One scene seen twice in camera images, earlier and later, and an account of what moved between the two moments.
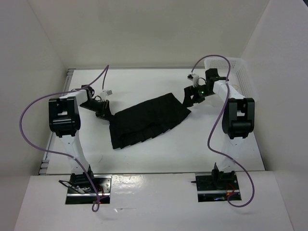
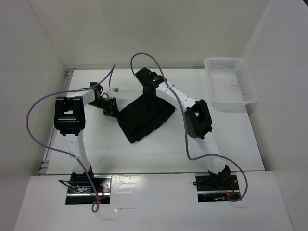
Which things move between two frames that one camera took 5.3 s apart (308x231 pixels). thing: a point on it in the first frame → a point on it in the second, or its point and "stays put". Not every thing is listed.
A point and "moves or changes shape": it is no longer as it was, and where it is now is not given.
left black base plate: x=81 y=190 stays put
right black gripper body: x=200 y=92 → x=146 y=92
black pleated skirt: x=135 y=124 moves or changes shape
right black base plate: x=217 y=187 stays put
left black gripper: x=104 y=114 → x=112 y=110
